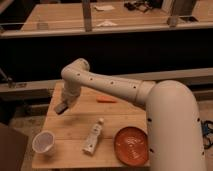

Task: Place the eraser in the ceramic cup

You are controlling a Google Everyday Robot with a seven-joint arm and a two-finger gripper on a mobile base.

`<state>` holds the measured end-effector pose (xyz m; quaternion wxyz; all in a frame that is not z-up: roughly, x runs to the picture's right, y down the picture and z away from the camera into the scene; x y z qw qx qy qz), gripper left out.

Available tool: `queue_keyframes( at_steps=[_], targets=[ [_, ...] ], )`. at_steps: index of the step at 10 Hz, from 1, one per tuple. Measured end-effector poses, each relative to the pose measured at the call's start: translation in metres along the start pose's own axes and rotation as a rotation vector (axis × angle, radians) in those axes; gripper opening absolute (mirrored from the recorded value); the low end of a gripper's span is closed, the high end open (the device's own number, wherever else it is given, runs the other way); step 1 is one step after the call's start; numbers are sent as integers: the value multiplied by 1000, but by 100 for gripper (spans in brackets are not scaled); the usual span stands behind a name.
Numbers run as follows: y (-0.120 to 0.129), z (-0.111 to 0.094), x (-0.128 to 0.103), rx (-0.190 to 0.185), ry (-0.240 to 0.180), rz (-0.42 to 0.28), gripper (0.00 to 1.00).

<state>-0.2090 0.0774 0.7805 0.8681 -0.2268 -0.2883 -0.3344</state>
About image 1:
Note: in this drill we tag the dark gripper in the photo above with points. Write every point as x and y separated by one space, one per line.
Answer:
61 108

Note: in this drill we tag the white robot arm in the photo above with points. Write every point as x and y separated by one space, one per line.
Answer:
173 121

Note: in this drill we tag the orange marker pen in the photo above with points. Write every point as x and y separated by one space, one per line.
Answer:
103 99

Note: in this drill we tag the white plastic bottle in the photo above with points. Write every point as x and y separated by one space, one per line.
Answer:
93 136

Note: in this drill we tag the brown cardboard box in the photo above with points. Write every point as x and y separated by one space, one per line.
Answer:
12 148

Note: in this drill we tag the orange ribbed plate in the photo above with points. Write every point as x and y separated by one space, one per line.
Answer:
131 146

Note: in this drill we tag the crumpled white tissue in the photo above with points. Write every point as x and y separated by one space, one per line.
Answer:
106 23

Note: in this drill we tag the white paper sheet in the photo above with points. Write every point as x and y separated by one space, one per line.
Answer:
104 7

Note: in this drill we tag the black tool pile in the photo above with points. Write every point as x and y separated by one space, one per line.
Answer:
140 5

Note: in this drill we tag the blue device on floor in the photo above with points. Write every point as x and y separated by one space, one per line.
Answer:
207 129

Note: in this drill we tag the metal post left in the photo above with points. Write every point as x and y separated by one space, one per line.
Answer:
87 15

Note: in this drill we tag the metal post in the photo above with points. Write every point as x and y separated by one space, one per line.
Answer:
181 9
87 15

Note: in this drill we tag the metal post right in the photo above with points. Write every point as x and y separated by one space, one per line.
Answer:
181 9

